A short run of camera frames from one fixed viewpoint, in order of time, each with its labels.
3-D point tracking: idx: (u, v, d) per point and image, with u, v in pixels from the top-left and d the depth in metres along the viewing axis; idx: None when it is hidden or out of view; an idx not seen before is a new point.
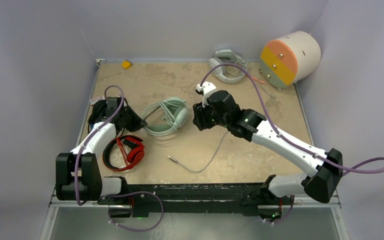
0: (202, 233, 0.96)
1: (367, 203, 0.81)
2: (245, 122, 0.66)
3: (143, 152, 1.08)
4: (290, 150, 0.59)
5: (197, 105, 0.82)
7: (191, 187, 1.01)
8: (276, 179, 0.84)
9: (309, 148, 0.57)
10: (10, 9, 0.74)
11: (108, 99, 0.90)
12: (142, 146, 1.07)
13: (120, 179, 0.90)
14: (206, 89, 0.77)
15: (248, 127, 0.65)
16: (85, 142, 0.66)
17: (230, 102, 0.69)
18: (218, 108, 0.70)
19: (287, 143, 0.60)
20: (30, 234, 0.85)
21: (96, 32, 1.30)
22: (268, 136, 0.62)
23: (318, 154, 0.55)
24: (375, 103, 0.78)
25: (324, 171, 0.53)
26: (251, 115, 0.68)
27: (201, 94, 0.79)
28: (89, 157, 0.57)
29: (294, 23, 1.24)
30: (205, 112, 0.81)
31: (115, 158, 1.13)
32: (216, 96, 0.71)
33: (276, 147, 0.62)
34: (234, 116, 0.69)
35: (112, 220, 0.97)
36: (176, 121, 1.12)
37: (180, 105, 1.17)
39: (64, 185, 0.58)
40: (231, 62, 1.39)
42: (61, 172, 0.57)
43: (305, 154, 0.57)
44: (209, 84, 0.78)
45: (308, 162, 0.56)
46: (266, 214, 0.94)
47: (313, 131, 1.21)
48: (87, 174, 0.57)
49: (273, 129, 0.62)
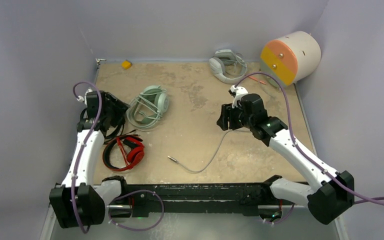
0: (202, 233, 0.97)
1: (367, 203, 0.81)
2: (266, 126, 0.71)
3: (143, 152, 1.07)
4: (301, 161, 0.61)
5: (226, 105, 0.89)
7: (191, 187, 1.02)
8: (279, 182, 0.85)
9: (319, 163, 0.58)
10: (9, 9, 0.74)
11: (85, 97, 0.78)
12: (142, 146, 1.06)
13: (120, 181, 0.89)
14: (240, 92, 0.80)
15: (267, 131, 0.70)
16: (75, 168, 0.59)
17: (260, 106, 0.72)
18: (247, 108, 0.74)
19: (301, 154, 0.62)
20: (30, 234, 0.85)
21: (96, 32, 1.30)
22: (284, 143, 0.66)
23: (326, 171, 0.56)
24: (375, 103, 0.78)
25: (327, 187, 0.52)
26: (275, 122, 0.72)
27: (234, 95, 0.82)
28: (85, 190, 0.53)
29: (295, 23, 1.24)
30: (233, 113, 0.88)
31: (117, 157, 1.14)
32: (249, 97, 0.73)
33: (289, 156, 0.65)
34: (261, 119, 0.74)
35: (112, 220, 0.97)
36: (159, 107, 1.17)
37: (158, 91, 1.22)
39: (66, 218, 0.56)
40: (231, 62, 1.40)
42: (59, 208, 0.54)
43: (314, 168, 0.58)
44: (242, 88, 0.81)
45: (315, 175, 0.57)
46: (266, 214, 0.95)
47: (313, 131, 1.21)
48: (87, 205, 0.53)
49: (291, 138, 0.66)
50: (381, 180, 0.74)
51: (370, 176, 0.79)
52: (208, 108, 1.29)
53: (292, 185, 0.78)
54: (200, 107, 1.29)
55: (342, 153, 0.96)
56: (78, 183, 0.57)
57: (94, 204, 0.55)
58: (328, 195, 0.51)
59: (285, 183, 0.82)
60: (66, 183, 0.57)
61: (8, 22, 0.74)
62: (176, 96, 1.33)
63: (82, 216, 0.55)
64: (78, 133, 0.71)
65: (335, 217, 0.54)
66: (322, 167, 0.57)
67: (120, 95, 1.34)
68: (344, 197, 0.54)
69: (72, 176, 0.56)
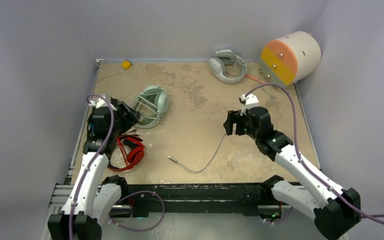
0: (202, 233, 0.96)
1: (366, 203, 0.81)
2: (272, 142, 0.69)
3: (143, 152, 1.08)
4: (306, 177, 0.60)
5: (234, 112, 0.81)
7: (191, 187, 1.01)
8: (281, 185, 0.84)
9: (325, 180, 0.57)
10: (9, 9, 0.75)
11: (92, 116, 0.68)
12: (142, 146, 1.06)
13: (119, 185, 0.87)
14: (250, 101, 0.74)
15: (273, 147, 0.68)
16: (75, 194, 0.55)
17: (267, 121, 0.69)
18: (254, 122, 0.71)
19: (307, 170, 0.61)
20: (30, 234, 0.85)
21: (96, 32, 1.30)
22: (290, 160, 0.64)
23: (333, 188, 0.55)
24: (376, 102, 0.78)
25: (333, 204, 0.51)
26: (280, 137, 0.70)
27: (243, 104, 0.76)
28: (82, 220, 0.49)
29: (294, 23, 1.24)
30: (241, 121, 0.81)
31: (117, 157, 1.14)
32: (256, 111, 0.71)
33: (295, 172, 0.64)
34: (267, 133, 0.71)
35: (112, 220, 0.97)
36: (159, 107, 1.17)
37: (158, 91, 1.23)
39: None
40: (231, 62, 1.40)
42: (56, 236, 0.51)
43: (320, 185, 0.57)
44: (253, 96, 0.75)
45: (321, 191, 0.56)
46: (266, 214, 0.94)
47: (313, 131, 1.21)
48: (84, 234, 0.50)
49: (296, 154, 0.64)
50: (381, 180, 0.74)
51: (370, 176, 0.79)
52: (208, 108, 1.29)
53: (295, 190, 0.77)
54: (200, 107, 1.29)
55: (342, 153, 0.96)
56: (77, 212, 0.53)
57: (90, 234, 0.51)
58: (334, 212, 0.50)
59: (288, 187, 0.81)
60: (65, 210, 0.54)
61: (8, 22, 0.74)
62: (176, 96, 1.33)
63: None
64: (84, 155, 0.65)
65: (342, 232, 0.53)
66: (328, 184, 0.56)
67: (120, 95, 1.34)
68: (350, 215, 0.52)
69: (72, 204, 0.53)
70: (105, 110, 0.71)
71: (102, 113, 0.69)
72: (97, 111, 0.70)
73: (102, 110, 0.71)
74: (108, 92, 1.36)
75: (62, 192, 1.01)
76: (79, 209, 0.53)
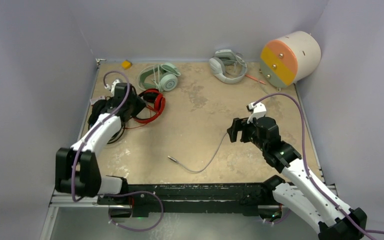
0: (202, 233, 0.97)
1: (365, 202, 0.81)
2: (280, 154, 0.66)
3: (164, 101, 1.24)
4: (315, 195, 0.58)
5: (240, 119, 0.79)
7: (191, 187, 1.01)
8: (283, 189, 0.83)
9: (333, 199, 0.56)
10: (8, 10, 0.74)
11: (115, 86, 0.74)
12: (161, 95, 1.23)
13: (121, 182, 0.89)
14: (258, 109, 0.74)
15: (281, 160, 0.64)
16: (86, 137, 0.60)
17: (275, 132, 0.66)
18: (261, 133, 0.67)
19: (315, 187, 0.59)
20: (30, 234, 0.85)
21: (97, 32, 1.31)
22: (297, 175, 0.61)
23: (341, 207, 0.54)
24: (376, 102, 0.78)
25: (342, 225, 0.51)
26: (288, 149, 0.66)
27: (251, 112, 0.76)
28: (88, 156, 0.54)
29: (295, 23, 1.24)
30: (248, 128, 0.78)
31: (135, 138, 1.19)
32: (264, 121, 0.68)
33: (301, 187, 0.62)
34: (274, 144, 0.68)
35: (112, 220, 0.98)
36: (162, 81, 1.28)
37: (172, 70, 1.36)
39: (63, 180, 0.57)
40: (231, 62, 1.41)
42: (60, 168, 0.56)
43: (328, 203, 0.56)
44: (261, 104, 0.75)
45: (328, 210, 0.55)
46: (266, 214, 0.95)
47: (313, 131, 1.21)
48: (86, 173, 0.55)
49: (305, 169, 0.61)
50: (379, 180, 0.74)
51: (368, 176, 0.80)
52: (208, 107, 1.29)
53: (298, 197, 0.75)
54: (200, 107, 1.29)
55: (342, 153, 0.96)
56: (85, 149, 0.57)
57: (92, 174, 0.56)
58: (342, 233, 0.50)
59: (290, 192, 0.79)
60: (74, 146, 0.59)
61: (8, 22, 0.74)
62: (176, 96, 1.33)
63: (77, 187, 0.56)
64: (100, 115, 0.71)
65: None
66: (336, 203, 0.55)
67: None
68: (356, 231, 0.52)
69: (81, 143, 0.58)
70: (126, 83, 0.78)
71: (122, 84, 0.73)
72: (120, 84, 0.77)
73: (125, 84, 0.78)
74: (108, 92, 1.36)
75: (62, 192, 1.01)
76: (87, 148, 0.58)
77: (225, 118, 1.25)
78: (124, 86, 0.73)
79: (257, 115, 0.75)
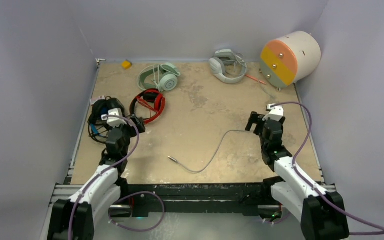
0: (202, 233, 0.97)
1: (366, 202, 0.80)
2: (275, 155, 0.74)
3: (164, 101, 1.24)
4: (295, 180, 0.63)
5: (257, 115, 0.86)
7: (191, 187, 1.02)
8: (281, 185, 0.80)
9: (311, 182, 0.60)
10: (8, 10, 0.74)
11: (106, 140, 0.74)
12: (161, 95, 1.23)
13: (119, 187, 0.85)
14: (276, 111, 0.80)
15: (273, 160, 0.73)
16: (84, 189, 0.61)
17: (278, 136, 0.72)
18: (266, 133, 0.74)
19: (297, 175, 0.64)
20: (29, 234, 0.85)
21: (97, 32, 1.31)
22: (284, 166, 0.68)
23: (316, 188, 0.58)
24: (376, 102, 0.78)
25: (314, 200, 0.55)
26: (284, 152, 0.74)
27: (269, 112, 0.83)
28: (85, 209, 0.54)
29: (295, 23, 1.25)
30: (261, 125, 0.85)
31: (135, 138, 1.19)
32: (272, 123, 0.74)
33: (286, 176, 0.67)
34: (275, 146, 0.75)
35: (112, 220, 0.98)
36: (162, 82, 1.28)
37: (172, 70, 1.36)
39: (56, 234, 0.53)
40: (231, 62, 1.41)
42: (55, 221, 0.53)
43: (306, 186, 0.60)
44: (280, 108, 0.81)
45: (305, 191, 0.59)
46: (266, 214, 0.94)
47: (313, 131, 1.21)
48: (80, 226, 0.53)
49: (291, 162, 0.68)
50: (380, 179, 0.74)
51: (368, 176, 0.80)
52: (208, 107, 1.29)
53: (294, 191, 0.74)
54: (200, 107, 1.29)
55: (342, 153, 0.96)
56: (82, 202, 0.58)
57: (85, 228, 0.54)
58: (313, 207, 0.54)
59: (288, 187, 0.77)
60: (71, 199, 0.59)
61: (8, 22, 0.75)
62: (176, 96, 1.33)
63: None
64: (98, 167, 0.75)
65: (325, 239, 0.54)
66: (312, 184, 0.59)
67: (120, 95, 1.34)
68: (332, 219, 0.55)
69: (79, 194, 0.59)
70: (118, 135, 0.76)
71: (115, 139, 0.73)
72: (110, 135, 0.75)
73: (116, 133, 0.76)
74: (108, 92, 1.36)
75: (62, 192, 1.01)
76: (84, 200, 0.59)
77: (225, 118, 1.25)
78: (115, 142, 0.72)
79: (273, 117, 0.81)
